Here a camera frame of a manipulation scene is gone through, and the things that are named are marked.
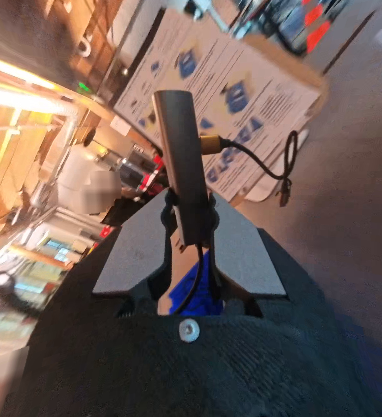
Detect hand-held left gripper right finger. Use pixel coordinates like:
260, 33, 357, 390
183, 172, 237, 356
208, 192, 288, 302

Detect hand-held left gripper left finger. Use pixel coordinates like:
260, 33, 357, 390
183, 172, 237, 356
92, 188, 174, 302

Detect blue plastic storage bin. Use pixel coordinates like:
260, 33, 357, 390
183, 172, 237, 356
169, 259, 225, 316

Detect thin black cable orange plugs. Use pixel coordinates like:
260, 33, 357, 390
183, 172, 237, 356
199, 130, 300, 208

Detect printed instruction sheet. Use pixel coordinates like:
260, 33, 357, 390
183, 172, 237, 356
113, 9, 322, 203

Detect grey usb hub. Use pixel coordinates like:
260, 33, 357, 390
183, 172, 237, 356
153, 90, 212, 316

